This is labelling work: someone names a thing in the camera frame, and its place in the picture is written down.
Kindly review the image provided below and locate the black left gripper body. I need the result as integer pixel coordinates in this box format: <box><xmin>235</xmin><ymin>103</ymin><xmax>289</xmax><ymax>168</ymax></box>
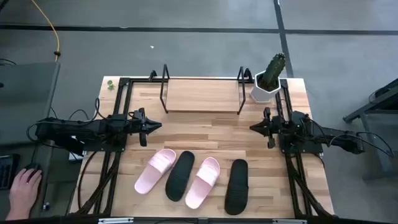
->
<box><xmin>127</xmin><ymin>108</ymin><xmax>147</xmax><ymax>147</ymax></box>

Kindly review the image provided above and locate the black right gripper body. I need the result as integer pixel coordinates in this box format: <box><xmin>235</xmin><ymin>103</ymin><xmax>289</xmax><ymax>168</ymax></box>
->
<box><xmin>263</xmin><ymin>108</ymin><xmax>282</xmax><ymax>149</ymax></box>

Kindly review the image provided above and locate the pink slide sandal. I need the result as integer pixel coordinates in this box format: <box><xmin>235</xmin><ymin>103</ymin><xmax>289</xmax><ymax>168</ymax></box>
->
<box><xmin>185</xmin><ymin>156</ymin><xmax>221</xmax><ymax>210</ymax></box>
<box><xmin>134</xmin><ymin>148</ymin><xmax>177</xmax><ymax>195</ymax></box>

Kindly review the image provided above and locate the black slide sandal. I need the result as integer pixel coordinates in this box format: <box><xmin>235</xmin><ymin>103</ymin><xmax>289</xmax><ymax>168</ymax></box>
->
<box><xmin>165</xmin><ymin>151</ymin><xmax>196</xmax><ymax>202</ymax></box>
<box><xmin>224</xmin><ymin>159</ymin><xmax>249</xmax><ymax>216</ymax></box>

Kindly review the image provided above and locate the white plant pot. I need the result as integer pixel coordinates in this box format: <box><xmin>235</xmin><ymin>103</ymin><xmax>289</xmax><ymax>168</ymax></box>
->
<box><xmin>249</xmin><ymin>70</ymin><xmax>282</xmax><ymax>105</ymax></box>

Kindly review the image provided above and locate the white control box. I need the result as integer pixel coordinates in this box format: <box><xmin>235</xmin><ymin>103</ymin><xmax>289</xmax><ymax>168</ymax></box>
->
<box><xmin>68</xmin><ymin>151</ymin><xmax>85</xmax><ymax>162</ymax></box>

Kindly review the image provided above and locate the dark computer desk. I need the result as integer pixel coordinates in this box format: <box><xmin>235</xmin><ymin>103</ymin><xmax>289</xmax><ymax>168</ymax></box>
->
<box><xmin>0</xmin><ymin>139</ymin><xmax>83</xmax><ymax>220</ymax></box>

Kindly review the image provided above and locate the dark grey metal table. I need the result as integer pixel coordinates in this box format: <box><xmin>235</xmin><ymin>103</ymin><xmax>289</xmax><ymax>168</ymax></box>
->
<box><xmin>343</xmin><ymin>77</ymin><xmax>398</xmax><ymax>181</ymax></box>

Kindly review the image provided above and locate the black computer mouse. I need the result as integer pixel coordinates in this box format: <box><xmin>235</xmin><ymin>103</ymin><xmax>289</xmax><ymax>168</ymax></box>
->
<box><xmin>24</xmin><ymin>162</ymin><xmax>43</xmax><ymax>183</ymax></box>

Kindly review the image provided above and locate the grey side table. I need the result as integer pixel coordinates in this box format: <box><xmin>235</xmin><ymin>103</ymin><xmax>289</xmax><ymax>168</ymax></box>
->
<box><xmin>0</xmin><ymin>62</ymin><xmax>62</xmax><ymax>147</ymax></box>

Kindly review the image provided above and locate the person's hand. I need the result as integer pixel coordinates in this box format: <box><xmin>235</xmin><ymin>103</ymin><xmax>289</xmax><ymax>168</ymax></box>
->
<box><xmin>5</xmin><ymin>167</ymin><xmax>43</xmax><ymax>221</ymax></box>

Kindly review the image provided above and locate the black keyboard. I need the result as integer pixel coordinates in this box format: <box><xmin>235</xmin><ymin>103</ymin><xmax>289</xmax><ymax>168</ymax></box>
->
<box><xmin>0</xmin><ymin>154</ymin><xmax>20</xmax><ymax>190</ymax></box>

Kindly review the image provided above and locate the black aluminium rig frame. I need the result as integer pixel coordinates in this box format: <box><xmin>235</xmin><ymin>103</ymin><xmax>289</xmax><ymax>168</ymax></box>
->
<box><xmin>70</xmin><ymin>77</ymin><xmax>335</xmax><ymax>218</ymax></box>

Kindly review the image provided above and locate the wooden shelf with black frame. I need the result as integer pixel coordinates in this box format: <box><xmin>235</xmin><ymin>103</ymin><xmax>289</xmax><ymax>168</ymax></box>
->
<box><xmin>159</xmin><ymin>64</ymin><xmax>254</xmax><ymax>115</ymax></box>

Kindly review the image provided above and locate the silver metal bracket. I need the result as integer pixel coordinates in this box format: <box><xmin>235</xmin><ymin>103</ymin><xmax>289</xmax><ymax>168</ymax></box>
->
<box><xmin>98</xmin><ymin>217</ymin><xmax>134</xmax><ymax>224</ymax></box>
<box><xmin>272</xmin><ymin>218</ymin><xmax>308</xmax><ymax>224</ymax></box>

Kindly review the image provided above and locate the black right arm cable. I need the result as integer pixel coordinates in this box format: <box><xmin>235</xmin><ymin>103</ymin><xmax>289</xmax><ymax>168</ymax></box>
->
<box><xmin>306</xmin><ymin>116</ymin><xmax>396</xmax><ymax>159</ymax></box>

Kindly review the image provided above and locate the yellow cable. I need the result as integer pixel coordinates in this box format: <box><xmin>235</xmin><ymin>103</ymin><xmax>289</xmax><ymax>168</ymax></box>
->
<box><xmin>30</xmin><ymin>0</ymin><xmax>62</xmax><ymax>62</ymax></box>

